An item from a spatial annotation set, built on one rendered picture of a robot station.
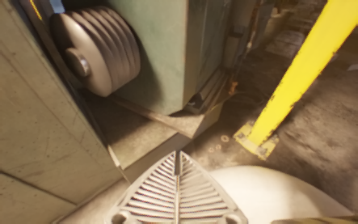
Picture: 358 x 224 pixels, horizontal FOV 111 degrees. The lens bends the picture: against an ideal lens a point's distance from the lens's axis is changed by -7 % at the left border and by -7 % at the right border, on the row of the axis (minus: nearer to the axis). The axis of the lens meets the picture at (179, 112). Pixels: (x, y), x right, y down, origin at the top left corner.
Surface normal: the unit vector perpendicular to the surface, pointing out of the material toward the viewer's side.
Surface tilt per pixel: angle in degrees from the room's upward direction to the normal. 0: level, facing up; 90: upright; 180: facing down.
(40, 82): 90
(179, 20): 90
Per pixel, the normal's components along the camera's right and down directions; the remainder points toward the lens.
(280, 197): -0.01, 0.39
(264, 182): 0.02, -0.72
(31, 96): 0.66, 0.54
